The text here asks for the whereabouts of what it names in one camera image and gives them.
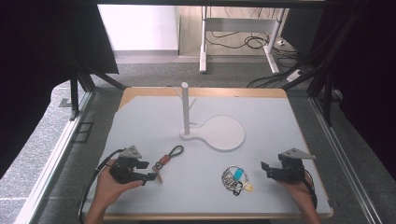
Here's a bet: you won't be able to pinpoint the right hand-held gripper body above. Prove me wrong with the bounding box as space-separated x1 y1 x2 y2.
269 147 318 183

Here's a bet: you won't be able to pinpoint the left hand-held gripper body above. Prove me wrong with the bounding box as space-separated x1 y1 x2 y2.
108 145 150 185

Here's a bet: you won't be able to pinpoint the red leather keychain black loop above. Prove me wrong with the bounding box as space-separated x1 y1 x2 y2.
151 145 185 185

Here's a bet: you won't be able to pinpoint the person's right hand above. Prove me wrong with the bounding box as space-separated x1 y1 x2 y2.
276 172 317 216

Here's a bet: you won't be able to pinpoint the person's left hand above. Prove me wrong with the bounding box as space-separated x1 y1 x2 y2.
92 159 145 217

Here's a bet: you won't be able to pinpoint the white table mat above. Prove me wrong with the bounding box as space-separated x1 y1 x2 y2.
83 95 332 216

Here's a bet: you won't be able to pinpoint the white key holder stand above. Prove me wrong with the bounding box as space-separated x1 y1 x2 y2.
173 81 247 153

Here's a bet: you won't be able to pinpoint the black metal stand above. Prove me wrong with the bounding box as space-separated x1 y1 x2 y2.
59 60 129 121
281 6 344 127

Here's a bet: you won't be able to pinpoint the white power strip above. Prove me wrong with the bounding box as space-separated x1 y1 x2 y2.
286 68 304 83

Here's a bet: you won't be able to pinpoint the black curtain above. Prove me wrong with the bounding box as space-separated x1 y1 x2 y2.
0 0 120 180
311 0 396 181

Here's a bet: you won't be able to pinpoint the key ring with blue tag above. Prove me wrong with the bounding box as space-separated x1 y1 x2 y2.
220 164 254 197

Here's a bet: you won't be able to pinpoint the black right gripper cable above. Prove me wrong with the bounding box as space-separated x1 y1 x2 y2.
303 169 318 210

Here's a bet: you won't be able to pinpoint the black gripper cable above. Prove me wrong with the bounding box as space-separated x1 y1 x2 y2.
78 148 126 224
303 169 318 210

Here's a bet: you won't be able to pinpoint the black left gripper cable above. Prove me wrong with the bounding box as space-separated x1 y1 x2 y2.
78 148 126 224

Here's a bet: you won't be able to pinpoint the aluminium rail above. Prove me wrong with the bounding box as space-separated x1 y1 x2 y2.
13 91 96 224
309 96 384 224

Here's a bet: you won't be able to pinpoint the black floor cables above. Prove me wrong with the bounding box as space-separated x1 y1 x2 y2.
206 7 302 61

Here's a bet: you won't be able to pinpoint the white desk frame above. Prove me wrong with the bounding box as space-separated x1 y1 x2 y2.
199 5 287 75

